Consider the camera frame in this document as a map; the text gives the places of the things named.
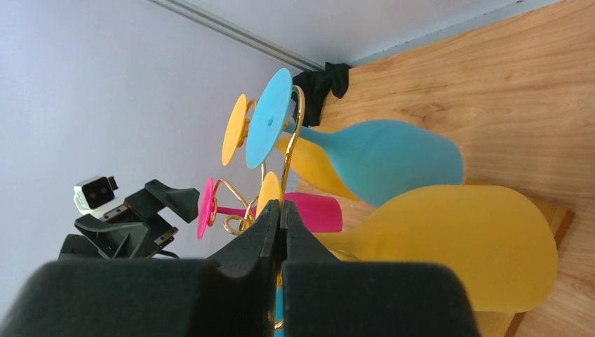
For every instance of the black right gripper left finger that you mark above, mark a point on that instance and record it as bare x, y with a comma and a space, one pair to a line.
230, 293

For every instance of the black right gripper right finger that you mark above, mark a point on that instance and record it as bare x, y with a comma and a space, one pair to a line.
324, 296

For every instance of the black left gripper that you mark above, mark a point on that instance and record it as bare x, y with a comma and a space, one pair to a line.
137, 232

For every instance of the blue wine glass front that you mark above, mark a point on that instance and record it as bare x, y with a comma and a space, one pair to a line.
279, 332

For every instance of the blue wine glass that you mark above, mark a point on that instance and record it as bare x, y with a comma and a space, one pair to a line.
377, 160
279, 332

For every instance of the pink wine glass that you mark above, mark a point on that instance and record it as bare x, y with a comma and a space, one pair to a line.
319, 213

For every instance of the yellow wine glass rear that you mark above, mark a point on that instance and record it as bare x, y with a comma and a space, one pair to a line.
309, 161

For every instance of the blue wine glass rear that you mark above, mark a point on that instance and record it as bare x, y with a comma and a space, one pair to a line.
377, 160

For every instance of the black cloth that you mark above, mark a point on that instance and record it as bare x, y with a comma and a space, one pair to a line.
316, 85

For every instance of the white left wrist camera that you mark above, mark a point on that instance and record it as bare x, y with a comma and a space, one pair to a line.
95, 196

